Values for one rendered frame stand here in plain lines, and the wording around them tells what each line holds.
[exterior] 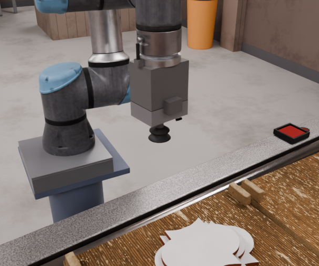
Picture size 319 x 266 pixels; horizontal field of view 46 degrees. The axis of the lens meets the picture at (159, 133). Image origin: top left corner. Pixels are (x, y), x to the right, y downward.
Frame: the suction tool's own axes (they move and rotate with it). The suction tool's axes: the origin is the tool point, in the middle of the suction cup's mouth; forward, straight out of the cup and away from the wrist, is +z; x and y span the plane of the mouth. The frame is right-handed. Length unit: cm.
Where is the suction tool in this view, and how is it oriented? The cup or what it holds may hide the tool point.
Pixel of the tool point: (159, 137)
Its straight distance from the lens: 71.1
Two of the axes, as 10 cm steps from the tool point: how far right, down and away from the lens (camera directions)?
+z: 0.1, 8.8, 4.7
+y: 7.8, -3.0, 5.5
